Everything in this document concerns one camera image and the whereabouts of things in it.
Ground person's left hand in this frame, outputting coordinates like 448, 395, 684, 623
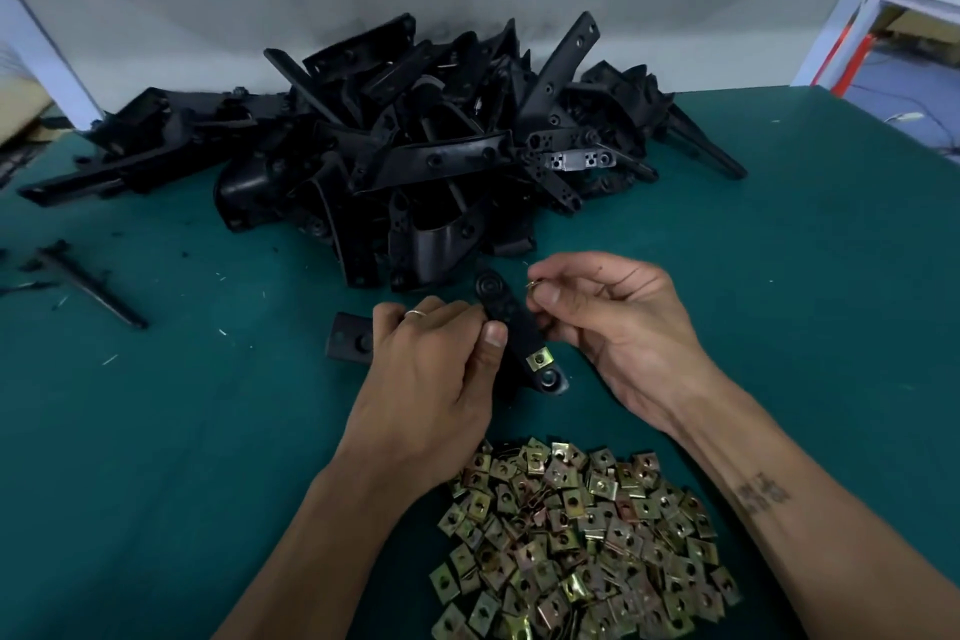
337, 294, 512, 506

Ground person's right hand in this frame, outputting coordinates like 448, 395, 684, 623
525, 251, 722, 431

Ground pile of brass clip nuts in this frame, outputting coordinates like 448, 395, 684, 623
427, 437, 744, 640

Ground pile of black plastic brackets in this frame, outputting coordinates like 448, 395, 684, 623
18, 9, 747, 292

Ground person's right forearm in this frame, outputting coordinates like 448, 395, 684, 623
660, 369, 960, 640

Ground green table cloth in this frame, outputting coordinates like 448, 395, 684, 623
0, 84, 960, 640

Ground thin black plastic strip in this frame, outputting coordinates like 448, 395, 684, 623
37, 242, 149, 329

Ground brown cardboard piece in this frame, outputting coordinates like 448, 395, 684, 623
0, 77, 47, 139

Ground white metal post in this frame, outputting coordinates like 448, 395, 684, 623
0, 0, 104, 131

